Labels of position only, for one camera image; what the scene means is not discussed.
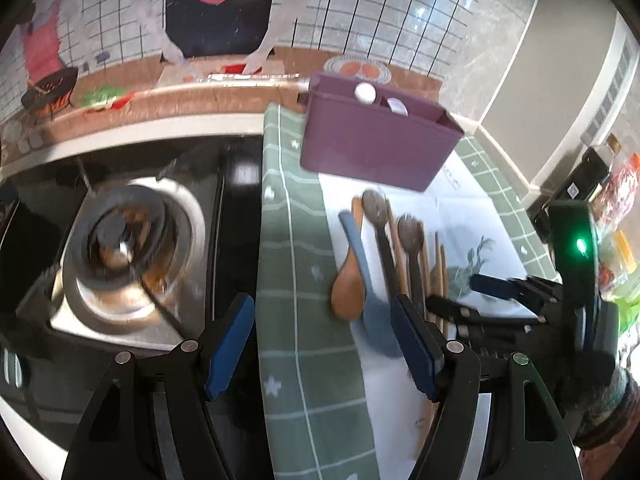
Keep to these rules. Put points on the black box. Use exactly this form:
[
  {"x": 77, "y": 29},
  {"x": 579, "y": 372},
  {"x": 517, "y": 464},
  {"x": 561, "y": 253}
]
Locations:
[{"x": 575, "y": 185}]

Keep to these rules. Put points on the cartoon kitchen wall sticker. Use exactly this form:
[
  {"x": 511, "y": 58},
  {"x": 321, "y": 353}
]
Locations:
[{"x": 150, "y": 35}]

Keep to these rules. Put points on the person's right forearm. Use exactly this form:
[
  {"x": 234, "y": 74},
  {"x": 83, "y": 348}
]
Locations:
[{"x": 607, "y": 400}]

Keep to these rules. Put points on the blue plastic spoon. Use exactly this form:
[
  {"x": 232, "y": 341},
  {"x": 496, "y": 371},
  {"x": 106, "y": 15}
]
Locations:
[{"x": 372, "y": 305}]

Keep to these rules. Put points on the wooden spoon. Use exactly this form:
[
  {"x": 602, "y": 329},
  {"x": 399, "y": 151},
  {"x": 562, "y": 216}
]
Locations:
[{"x": 347, "y": 287}]

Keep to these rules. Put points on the stainless steel stove burner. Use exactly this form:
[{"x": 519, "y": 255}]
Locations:
[{"x": 125, "y": 255}]

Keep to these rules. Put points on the white spoon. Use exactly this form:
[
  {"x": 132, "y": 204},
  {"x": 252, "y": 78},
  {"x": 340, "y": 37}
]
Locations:
[
  {"x": 364, "y": 93},
  {"x": 397, "y": 106}
]

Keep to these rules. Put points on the green and orange packet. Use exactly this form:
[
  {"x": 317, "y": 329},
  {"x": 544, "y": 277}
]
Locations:
[{"x": 622, "y": 270}]

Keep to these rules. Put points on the white mat with plant print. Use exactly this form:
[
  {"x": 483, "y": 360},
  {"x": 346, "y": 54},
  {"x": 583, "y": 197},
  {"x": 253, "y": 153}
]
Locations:
[{"x": 480, "y": 220}]

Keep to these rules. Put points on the green checked tablecloth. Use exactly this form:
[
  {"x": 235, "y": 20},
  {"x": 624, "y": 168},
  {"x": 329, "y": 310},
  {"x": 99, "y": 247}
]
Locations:
[{"x": 290, "y": 260}]

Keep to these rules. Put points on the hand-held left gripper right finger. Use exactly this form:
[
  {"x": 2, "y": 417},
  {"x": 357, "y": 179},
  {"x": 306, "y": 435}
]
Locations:
[{"x": 412, "y": 340}]

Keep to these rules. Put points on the black glass gas stove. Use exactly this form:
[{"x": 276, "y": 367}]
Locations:
[{"x": 235, "y": 200}]

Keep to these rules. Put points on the plastic bottle with orange cap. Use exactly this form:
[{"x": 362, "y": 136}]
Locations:
[{"x": 611, "y": 144}]

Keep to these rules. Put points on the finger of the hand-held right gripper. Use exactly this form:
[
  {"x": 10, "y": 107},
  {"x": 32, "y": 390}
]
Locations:
[
  {"x": 450, "y": 309},
  {"x": 492, "y": 285}
]

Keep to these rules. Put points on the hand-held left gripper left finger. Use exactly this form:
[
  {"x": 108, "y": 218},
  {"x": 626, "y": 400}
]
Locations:
[{"x": 232, "y": 340}]

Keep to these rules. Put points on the purple plastic utensil holder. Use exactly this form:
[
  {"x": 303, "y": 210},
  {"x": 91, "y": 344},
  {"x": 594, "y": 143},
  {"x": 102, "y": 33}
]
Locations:
[{"x": 375, "y": 135}]

